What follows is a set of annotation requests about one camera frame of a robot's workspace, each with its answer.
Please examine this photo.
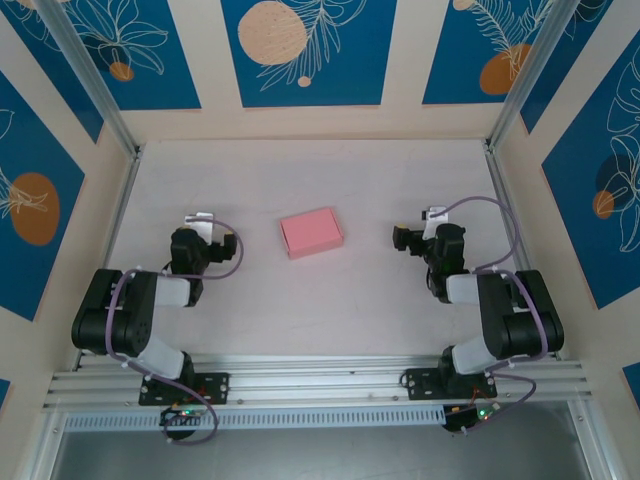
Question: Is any pink paper box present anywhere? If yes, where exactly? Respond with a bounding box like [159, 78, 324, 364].
[278, 206, 345, 261]

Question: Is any blue panel with peach circle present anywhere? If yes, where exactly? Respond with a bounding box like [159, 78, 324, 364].
[221, 0, 399, 108]

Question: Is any aluminium table edge rail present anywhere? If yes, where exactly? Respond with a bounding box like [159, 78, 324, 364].
[72, 144, 146, 372]
[482, 139, 560, 360]

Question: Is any blue floral wall panel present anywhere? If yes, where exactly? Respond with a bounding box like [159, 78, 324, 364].
[49, 0, 202, 111]
[542, 49, 640, 311]
[0, 69, 87, 323]
[422, 0, 556, 106]
[0, 0, 105, 145]
[519, 0, 619, 135]

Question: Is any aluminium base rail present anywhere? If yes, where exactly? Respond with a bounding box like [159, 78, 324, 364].
[42, 352, 594, 411]

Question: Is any grey slotted cable duct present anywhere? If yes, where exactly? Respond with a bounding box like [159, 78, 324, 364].
[62, 405, 446, 434]

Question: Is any aluminium frame post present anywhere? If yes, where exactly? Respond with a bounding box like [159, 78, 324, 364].
[567, 399, 619, 480]
[34, 0, 144, 161]
[19, 407, 69, 480]
[487, 0, 581, 151]

